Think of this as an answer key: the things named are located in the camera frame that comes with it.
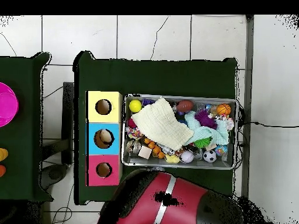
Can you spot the white ball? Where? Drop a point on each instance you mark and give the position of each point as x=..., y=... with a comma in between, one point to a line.
x=187, y=157

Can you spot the orange toy basketball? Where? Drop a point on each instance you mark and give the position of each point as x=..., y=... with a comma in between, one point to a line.
x=224, y=109

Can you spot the clear mesh bin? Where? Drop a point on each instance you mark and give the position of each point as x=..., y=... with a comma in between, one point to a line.
x=180, y=166

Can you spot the mint green cloth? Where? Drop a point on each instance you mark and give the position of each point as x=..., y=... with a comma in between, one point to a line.
x=210, y=135

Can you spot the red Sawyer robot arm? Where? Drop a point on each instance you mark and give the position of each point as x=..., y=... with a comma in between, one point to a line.
x=187, y=210

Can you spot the small wooden block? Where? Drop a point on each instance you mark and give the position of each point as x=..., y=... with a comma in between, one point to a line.
x=145, y=152

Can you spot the yellow ball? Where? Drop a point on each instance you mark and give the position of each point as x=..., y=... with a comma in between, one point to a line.
x=135, y=106

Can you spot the dark green side table cloth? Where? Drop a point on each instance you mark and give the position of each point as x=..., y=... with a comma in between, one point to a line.
x=21, y=135

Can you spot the small soccer ball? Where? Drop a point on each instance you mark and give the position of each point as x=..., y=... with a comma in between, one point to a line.
x=210, y=156

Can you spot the green spiky ball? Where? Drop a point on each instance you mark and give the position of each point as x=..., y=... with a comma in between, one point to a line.
x=202, y=143

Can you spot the cream yellow cloth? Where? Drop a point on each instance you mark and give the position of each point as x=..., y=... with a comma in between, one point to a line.
x=161, y=123

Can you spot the brown toy football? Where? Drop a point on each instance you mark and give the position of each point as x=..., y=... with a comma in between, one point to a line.
x=185, y=106

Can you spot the purple spiky toy with eyes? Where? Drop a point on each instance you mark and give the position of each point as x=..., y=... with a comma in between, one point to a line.
x=205, y=119

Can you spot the magenta plate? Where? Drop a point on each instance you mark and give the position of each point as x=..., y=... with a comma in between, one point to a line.
x=7, y=105

